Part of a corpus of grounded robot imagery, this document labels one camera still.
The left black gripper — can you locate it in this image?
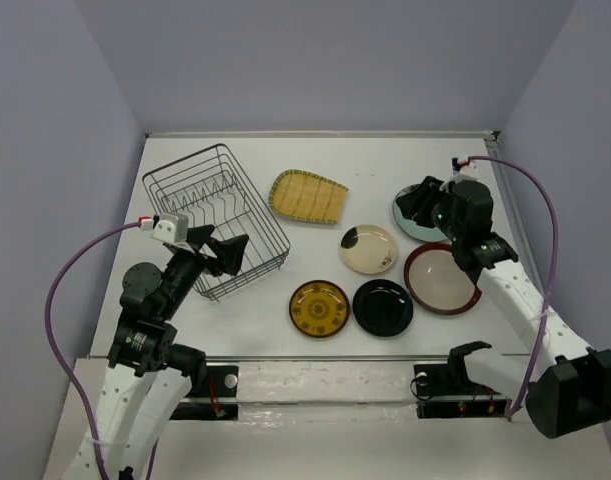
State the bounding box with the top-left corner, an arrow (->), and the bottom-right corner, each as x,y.
160,223 -> 249,318

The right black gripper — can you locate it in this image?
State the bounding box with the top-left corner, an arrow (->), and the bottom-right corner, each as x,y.
395,175 -> 465,242

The light blue flower plate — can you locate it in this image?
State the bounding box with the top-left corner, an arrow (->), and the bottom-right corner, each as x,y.
392,184 -> 448,243

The cream plate with black brushmark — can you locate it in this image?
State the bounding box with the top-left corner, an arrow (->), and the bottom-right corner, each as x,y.
339,224 -> 399,275

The red rimmed cream plate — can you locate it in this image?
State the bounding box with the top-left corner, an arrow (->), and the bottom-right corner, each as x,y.
403,243 -> 482,316

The woven bamboo pattern plate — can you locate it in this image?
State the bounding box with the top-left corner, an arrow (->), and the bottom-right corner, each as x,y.
268,169 -> 349,224

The black round plate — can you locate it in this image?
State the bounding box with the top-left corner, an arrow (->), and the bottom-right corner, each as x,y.
352,279 -> 414,338

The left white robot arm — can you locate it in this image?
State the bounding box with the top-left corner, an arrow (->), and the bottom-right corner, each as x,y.
62,214 -> 249,479

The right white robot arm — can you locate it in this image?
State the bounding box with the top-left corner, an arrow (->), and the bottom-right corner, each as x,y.
396,176 -> 611,439

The yellow patterned round plate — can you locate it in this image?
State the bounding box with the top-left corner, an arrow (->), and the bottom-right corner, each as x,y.
288,280 -> 351,339

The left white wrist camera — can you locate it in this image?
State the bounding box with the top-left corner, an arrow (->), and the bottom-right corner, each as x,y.
151,213 -> 189,246

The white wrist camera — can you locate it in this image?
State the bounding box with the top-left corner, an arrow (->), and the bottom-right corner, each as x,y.
151,213 -> 189,246
439,157 -> 478,192

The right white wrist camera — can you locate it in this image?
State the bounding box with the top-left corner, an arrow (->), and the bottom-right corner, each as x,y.
439,157 -> 478,192

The dark wire dish rack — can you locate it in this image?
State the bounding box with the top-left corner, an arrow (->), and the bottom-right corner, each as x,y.
142,143 -> 291,301

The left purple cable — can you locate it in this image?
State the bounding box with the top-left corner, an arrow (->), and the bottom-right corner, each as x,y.
44,219 -> 159,480

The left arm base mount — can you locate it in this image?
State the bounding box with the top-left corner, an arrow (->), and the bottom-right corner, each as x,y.
171,364 -> 239,421

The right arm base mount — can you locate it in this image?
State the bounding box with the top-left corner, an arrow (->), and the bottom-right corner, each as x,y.
410,363 -> 508,420

